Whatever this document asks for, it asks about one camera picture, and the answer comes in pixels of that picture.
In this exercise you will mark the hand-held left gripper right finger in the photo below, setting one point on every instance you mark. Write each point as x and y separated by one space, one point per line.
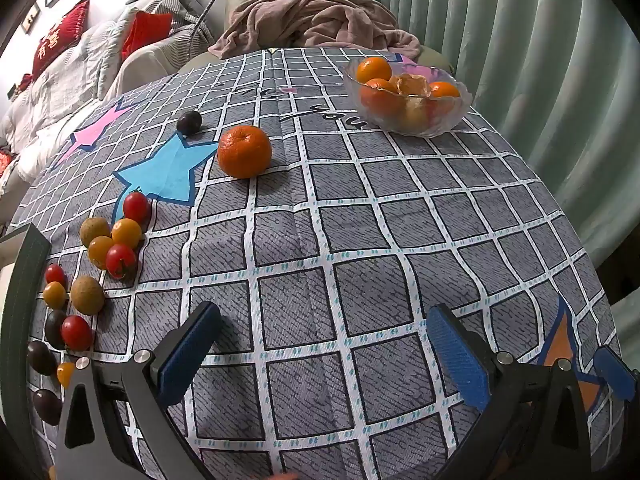
460 360

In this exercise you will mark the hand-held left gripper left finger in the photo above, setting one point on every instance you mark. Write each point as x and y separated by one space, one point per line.
185 355

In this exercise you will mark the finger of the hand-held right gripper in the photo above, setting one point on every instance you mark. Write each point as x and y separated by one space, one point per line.
614 372

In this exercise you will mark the big red cherry tomato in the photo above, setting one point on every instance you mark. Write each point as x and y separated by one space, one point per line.
76 333

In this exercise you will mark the tan tomato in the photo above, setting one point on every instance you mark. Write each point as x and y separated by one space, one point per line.
87 295

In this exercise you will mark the small yellow cherry tomato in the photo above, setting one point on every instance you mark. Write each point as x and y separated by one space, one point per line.
65 375

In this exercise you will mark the dark purple cherry tomato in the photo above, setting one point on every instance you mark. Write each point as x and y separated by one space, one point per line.
47 406
53 327
41 357
189 122

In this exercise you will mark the small red cherry tomato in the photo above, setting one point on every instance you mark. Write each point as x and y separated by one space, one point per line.
55 274

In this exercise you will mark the brown longan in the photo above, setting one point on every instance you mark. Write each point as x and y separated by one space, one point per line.
94 230

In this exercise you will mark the grey checked star tablecloth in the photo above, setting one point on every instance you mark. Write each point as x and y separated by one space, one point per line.
400 210

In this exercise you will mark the large mandarin orange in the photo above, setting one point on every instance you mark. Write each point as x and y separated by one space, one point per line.
244 152

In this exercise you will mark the clear glass bowl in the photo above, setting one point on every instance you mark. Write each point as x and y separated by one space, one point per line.
400 122

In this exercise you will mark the peeled mandarin orange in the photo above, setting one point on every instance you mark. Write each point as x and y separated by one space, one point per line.
412 85

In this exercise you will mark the white sofa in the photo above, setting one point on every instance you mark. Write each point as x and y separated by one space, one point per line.
50 100

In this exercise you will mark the pale green curtain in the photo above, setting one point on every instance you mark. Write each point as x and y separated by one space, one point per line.
525 60

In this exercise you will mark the white ruffled pillow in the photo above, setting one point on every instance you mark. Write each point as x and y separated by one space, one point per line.
95 55

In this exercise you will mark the plain red pillow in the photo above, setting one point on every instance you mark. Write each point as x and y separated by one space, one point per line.
145 32

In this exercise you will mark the grey striped cloth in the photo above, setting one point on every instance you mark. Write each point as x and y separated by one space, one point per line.
186 30

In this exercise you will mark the red pillow with white print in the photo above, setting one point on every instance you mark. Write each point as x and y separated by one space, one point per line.
60 35

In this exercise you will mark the pink blanket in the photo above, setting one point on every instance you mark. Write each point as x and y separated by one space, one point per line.
320 20

